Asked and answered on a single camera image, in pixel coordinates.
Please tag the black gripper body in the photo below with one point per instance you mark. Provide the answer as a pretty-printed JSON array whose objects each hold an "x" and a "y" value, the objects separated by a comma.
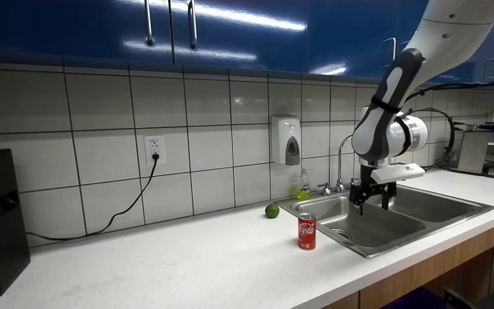
[{"x": 372, "y": 190}]

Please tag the red soda can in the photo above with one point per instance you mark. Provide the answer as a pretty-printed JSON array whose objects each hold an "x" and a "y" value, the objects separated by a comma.
[{"x": 307, "y": 233}]

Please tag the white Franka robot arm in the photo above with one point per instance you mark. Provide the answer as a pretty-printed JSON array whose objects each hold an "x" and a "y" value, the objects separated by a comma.
[{"x": 458, "y": 29}]

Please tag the stainless steel double sink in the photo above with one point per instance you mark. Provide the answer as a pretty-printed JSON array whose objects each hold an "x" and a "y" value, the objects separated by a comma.
[{"x": 418, "y": 221}]

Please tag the chrome gooseneck faucet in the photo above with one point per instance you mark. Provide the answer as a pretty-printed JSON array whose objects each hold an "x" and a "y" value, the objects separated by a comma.
[{"x": 339, "y": 166}]

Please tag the yellow-green dish soap bottle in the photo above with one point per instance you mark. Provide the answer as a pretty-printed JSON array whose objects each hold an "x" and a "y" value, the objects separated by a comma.
[{"x": 300, "y": 192}]

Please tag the wooden lower cabinet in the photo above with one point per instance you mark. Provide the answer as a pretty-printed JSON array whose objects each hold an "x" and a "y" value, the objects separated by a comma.
[{"x": 406, "y": 281}]

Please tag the green lime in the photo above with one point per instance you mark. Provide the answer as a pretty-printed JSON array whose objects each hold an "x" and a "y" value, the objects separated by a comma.
[{"x": 271, "y": 212}]

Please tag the silver coffee machine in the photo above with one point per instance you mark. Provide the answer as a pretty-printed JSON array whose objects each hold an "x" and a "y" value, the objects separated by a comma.
[{"x": 480, "y": 152}]

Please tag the black chair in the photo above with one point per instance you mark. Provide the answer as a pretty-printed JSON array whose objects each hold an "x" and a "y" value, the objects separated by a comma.
[{"x": 487, "y": 302}]

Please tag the blue upper cabinet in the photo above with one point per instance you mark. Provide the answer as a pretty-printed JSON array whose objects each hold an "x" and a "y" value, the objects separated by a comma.
[{"x": 247, "y": 41}]

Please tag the white wall soap dispenser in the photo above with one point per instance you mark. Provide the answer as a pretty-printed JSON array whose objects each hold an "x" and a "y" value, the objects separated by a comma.
[{"x": 285, "y": 140}]

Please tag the white wall outlet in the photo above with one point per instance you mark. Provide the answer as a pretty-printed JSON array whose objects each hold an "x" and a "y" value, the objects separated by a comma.
[{"x": 154, "y": 147}]

